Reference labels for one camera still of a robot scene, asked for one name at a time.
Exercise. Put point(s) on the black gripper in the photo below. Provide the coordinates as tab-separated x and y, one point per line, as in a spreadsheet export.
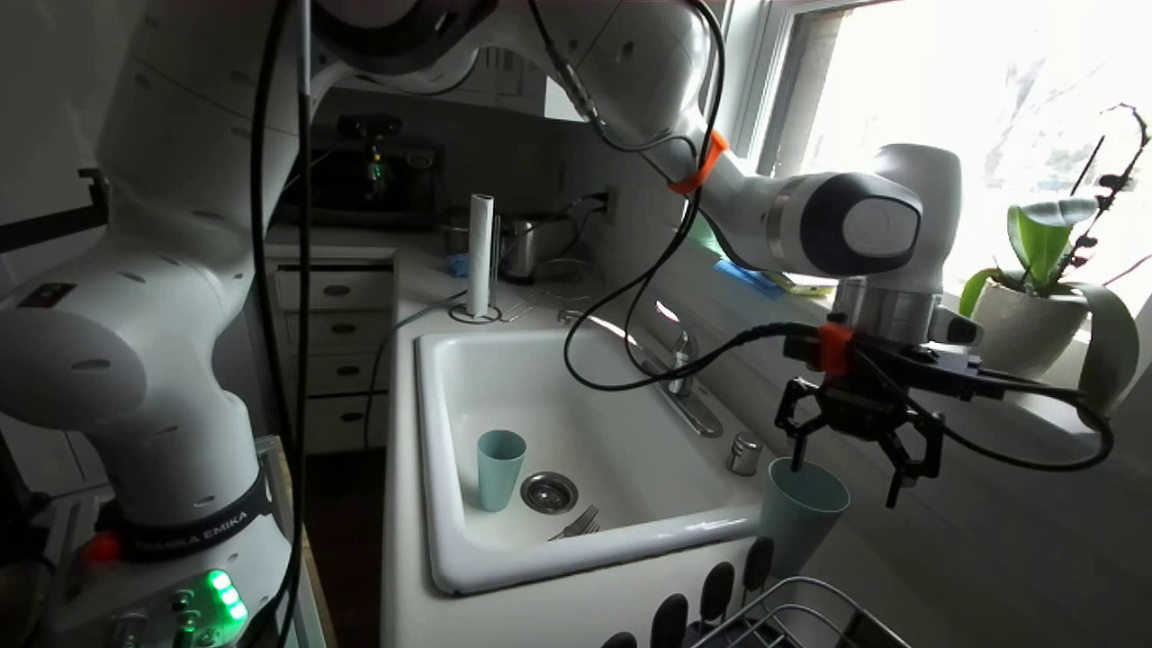
859	401

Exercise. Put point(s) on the chrome sink faucet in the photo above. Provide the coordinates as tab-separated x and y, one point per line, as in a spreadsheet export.
684	401

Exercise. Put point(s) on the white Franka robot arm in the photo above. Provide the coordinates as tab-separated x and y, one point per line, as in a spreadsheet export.
155	300

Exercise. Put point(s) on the chrome sink knob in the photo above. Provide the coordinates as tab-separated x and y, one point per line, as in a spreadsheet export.
743	456

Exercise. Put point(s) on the white kitchen sink basin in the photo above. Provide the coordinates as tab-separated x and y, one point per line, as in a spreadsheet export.
624	444

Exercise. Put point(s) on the metal sink drain strainer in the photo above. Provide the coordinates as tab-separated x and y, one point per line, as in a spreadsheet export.
548	492

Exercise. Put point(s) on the potted orchid plant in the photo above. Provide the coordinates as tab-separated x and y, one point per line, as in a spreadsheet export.
1019	325

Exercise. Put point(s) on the white tray with oval holes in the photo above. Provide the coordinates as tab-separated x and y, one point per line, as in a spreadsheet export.
691	599

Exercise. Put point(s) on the green soap pump bottle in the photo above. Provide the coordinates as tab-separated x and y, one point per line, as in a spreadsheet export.
708	239

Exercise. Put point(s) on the silver metal fork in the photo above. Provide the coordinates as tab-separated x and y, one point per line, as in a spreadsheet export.
580	522

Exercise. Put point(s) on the white framed window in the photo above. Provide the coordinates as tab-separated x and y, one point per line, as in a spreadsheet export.
936	95

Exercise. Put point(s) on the steel canister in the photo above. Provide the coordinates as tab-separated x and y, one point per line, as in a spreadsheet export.
518	255

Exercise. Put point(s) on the white drawer cabinet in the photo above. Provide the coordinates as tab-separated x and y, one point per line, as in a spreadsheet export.
335	348

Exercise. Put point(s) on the black metal bracket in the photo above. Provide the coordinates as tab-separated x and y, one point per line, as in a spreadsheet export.
49	225

